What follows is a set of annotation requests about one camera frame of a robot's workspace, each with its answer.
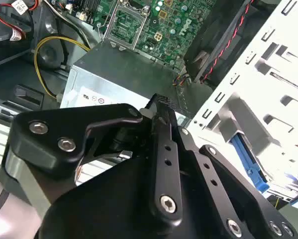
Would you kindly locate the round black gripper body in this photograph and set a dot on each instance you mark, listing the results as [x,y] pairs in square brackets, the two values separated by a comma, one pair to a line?
[109,204]

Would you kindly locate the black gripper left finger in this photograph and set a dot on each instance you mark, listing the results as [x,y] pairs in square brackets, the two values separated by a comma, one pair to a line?
[71,119]

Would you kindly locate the hard disk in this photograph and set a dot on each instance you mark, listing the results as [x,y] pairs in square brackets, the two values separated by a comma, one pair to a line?
[249,161]

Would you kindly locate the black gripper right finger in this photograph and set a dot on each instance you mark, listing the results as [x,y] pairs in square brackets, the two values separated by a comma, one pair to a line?
[228,189]

